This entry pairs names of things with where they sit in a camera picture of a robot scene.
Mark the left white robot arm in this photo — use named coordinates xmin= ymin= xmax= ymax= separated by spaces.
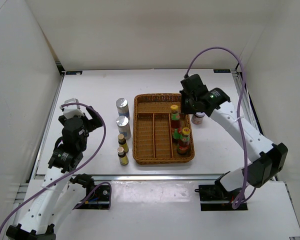
xmin=5 ymin=102 xmax=106 ymax=240

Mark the white lid jar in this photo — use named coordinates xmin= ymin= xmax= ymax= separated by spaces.
xmin=191 ymin=112 xmax=205 ymax=125

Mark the brown wicker divided basket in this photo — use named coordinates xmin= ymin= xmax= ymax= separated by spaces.
xmin=133 ymin=93 xmax=195 ymax=165

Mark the silver cap shaker far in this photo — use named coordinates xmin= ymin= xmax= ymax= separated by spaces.
xmin=116 ymin=98 xmax=130 ymax=119

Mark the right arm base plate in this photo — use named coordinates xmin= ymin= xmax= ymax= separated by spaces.
xmin=194 ymin=184 xmax=248 ymax=212

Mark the small amber bottle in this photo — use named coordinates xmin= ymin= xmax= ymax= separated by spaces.
xmin=117 ymin=147 xmax=129 ymax=165
xmin=117 ymin=133 xmax=129 ymax=153

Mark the silver cap shaker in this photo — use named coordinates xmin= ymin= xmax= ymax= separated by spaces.
xmin=116 ymin=115 xmax=132 ymax=140
xmin=116 ymin=98 xmax=130 ymax=119

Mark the silver cap shaker near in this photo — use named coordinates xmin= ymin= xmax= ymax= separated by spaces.
xmin=116 ymin=115 xmax=132 ymax=140

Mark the small amber bottle near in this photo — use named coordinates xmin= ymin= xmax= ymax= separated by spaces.
xmin=117 ymin=147 xmax=129 ymax=165

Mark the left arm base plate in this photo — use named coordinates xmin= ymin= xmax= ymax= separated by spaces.
xmin=74 ymin=182 xmax=112 ymax=210

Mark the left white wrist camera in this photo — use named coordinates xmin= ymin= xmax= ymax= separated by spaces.
xmin=59 ymin=104 xmax=84 ymax=120

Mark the red sauce bottle yellow cap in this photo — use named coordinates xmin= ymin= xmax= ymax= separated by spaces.
xmin=176 ymin=127 xmax=191 ymax=155

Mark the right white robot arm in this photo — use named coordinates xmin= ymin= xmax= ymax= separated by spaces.
xmin=180 ymin=74 xmax=288 ymax=200

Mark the small amber bottle far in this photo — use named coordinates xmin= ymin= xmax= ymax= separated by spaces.
xmin=117 ymin=133 xmax=129 ymax=153

